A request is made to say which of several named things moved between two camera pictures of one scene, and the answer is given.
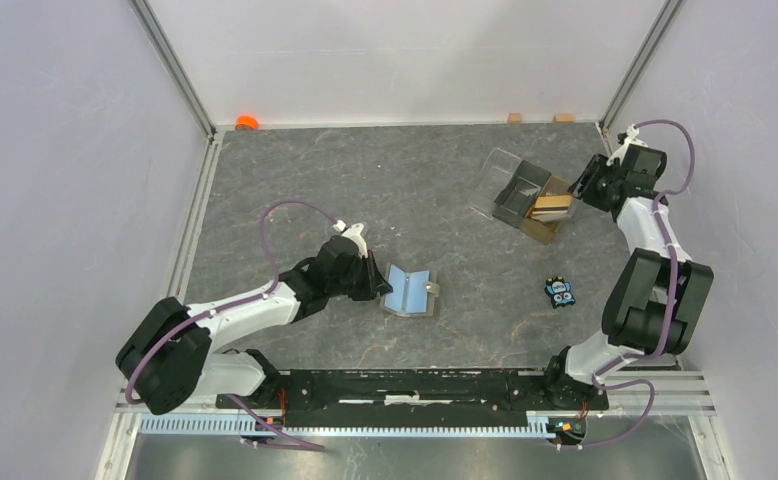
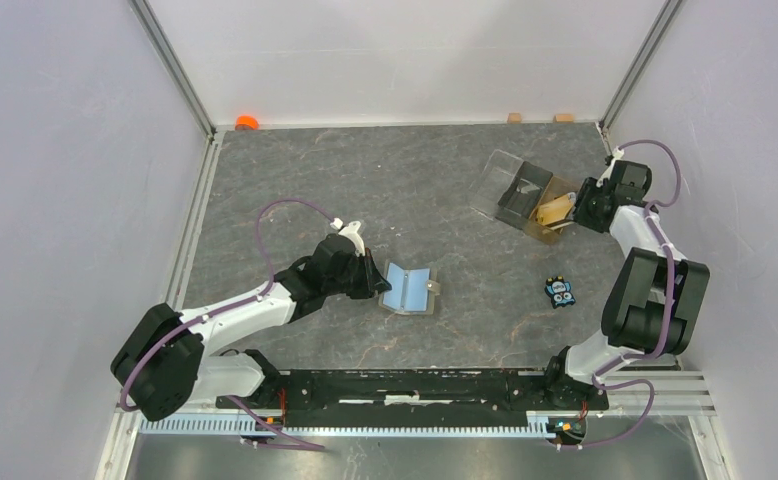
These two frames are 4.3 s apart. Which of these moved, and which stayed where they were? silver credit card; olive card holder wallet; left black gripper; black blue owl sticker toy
Moved: silver credit card
Stayed: black blue owl sticker toy; olive card holder wallet; left black gripper
